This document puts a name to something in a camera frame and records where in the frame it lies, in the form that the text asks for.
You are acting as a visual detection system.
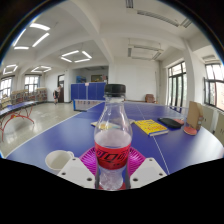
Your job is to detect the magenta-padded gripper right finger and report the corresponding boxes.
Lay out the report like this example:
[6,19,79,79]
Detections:
[125,146,168,190]

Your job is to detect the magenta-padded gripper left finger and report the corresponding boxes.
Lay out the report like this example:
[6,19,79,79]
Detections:
[57,146,100,190]

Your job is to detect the clear bottle with red label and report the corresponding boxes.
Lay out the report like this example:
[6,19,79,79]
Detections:
[93,83,133,192]

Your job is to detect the white cup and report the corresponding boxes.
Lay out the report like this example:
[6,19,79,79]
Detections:
[44,149,75,174]

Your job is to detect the flat round red coaster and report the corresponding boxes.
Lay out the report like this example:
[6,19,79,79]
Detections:
[117,181,128,191]

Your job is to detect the yellow book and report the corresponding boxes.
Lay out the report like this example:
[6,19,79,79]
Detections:
[134,118,170,137]

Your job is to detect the black paddle case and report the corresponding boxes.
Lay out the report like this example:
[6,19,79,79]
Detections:
[157,117,183,130]

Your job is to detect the brown chair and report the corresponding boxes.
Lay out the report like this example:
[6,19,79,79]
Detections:
[144,93,156,104]

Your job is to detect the brown cardboard box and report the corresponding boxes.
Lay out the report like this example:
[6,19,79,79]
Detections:
[186,100,204,131]

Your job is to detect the person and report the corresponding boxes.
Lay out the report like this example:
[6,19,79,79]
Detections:
[53,85,63,105]

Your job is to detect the blue partition boards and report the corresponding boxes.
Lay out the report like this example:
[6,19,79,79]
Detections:
[70,82,108,101]

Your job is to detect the white cabinets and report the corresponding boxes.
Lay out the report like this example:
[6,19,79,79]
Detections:
[199,104,224,146]

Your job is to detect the dark door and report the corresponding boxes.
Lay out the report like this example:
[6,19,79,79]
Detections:
[57,74,66,103]

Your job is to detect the blue table with red legs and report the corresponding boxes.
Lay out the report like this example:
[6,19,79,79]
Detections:
[0,100,38,143]

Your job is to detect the low shelf with boxes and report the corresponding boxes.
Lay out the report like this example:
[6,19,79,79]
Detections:
[9,87,48,105]

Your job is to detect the tall dark-framed window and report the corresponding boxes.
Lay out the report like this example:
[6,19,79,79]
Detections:
[167,61,188,108]

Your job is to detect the light-framed window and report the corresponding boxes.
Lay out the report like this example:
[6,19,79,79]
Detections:
[24,75,40,94]

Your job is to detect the large dark-framed window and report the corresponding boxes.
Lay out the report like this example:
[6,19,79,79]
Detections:
[203,62,224,112]

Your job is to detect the ceiling lights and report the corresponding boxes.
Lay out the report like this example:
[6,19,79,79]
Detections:
[2,22,93,76]

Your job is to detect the ceiling air conditioner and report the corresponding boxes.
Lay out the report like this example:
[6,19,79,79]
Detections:
[127,45,164,62]

